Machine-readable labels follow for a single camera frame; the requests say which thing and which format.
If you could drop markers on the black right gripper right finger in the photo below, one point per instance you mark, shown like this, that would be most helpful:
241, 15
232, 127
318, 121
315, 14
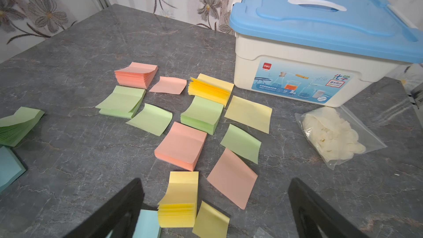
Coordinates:
314, 216

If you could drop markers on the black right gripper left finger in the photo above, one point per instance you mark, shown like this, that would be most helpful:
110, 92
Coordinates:
117, 217

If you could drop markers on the blue memo pad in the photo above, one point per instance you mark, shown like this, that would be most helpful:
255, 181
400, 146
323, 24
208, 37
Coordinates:
147, 225
11, 167

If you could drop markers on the yellow memo pad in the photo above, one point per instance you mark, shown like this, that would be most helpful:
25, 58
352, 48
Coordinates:
211, 88
178, 208

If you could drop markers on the torn pink memo page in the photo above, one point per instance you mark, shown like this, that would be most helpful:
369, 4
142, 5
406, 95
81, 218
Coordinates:
233, 178

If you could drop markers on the pink memo pad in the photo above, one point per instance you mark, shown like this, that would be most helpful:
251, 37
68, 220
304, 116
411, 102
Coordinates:
182, 146
136, 75

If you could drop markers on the torn green memo page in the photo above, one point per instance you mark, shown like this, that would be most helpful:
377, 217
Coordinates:
241, 143

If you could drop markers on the torn yellow memo page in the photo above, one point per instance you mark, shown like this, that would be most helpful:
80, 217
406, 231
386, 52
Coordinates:
249, 113

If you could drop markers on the small green memo pad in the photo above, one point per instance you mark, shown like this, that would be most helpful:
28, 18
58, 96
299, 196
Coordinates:
15, 127

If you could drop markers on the white storage box blue lid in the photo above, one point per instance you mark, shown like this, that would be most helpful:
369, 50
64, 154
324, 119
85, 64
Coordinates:
320, 51

